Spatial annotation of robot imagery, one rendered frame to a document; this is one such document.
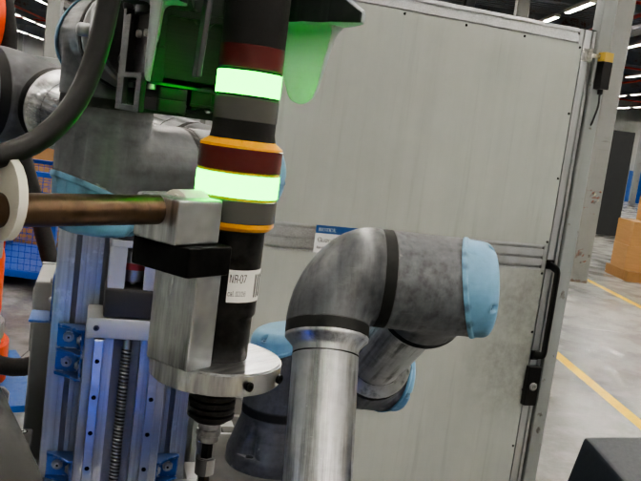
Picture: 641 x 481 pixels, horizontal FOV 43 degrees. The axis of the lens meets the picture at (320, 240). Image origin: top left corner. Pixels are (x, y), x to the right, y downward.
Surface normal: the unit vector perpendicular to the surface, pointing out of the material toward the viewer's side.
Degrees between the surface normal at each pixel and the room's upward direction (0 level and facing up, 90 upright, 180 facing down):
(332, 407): 63
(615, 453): 15
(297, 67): 94
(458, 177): 89
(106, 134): 91
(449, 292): 85
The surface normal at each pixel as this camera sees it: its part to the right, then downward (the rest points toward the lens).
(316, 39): -0.68, 0.08
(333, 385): 0.27, -0.30
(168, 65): 0.48, 0.18
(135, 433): 0.25, 0.16
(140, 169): 0.71, 0.11
